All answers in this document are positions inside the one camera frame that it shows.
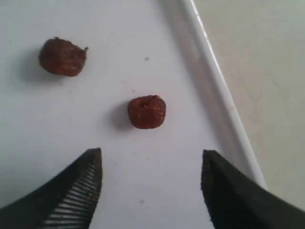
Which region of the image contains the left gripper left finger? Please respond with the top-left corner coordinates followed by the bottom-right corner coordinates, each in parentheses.
top-left (0, 148), bottom-right (102, 229)

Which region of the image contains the red meatball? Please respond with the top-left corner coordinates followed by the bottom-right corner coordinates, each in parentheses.
top-left (38, 37), bottom-right (89, 77)
top-left (127, 95), bottom-right (166, 129)

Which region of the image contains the white rectangular plastic tray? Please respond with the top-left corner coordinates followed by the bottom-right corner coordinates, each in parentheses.
top-left (0, 0), bottom-right (265, 229)

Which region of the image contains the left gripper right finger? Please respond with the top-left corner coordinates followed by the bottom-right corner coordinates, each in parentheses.
top-left (201, 150), bottom-right (305, 229)

